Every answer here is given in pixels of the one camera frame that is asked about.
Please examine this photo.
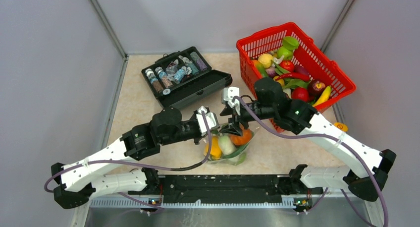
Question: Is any red yellow emergency button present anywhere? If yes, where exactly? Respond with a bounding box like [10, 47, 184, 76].
[333, 122, 348, 132]

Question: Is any orange mango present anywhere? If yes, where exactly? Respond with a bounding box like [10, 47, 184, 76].
[252, 59, 268, 78]

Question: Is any orange pumpkin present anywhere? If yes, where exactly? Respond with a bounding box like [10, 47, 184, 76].
[229, 128, 253, 146]

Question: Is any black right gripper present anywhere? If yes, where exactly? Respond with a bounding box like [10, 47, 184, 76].
[219, 99, 276, 136]

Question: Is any light green pepper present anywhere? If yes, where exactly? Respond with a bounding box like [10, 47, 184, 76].
[277, 36, 300, 60]

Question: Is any yellow lemon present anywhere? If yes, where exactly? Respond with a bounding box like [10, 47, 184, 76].
[258, 53, 274, 69]

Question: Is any red tomato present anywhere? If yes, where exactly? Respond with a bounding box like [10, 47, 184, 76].
[280, 60, 295, 72]

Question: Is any white radish with leaves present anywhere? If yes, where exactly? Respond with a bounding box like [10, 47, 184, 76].
[211, 131, 250, 160]

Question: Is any black poker chip case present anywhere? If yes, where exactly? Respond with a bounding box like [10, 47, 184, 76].
[141, 46, 232, 109]

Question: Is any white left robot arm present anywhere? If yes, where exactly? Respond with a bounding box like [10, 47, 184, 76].
[51, 107, 219, 209]

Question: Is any yellow banana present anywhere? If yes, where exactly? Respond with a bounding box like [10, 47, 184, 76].
[313, 86, 332, 107]

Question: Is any red apple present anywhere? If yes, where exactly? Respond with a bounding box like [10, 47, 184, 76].
[307, 79, 326, 96]

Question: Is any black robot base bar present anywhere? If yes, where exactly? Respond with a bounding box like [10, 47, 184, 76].
[128, 174, 323, 204]

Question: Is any clear zip top bag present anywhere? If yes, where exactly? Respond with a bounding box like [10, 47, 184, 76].
[204, 124, 260, 166]

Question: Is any red chili pepper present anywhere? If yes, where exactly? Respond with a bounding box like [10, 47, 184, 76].
[274, 72, 311, 82]

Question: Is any yellow bell pepper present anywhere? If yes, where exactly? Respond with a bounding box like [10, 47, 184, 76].
[208, 136, 222, 160]

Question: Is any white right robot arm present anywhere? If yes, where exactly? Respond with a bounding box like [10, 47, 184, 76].
[221, 77, 396, 202]

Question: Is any red plastic basket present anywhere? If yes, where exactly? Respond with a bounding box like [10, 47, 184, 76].
[236, 22, 356, 113]

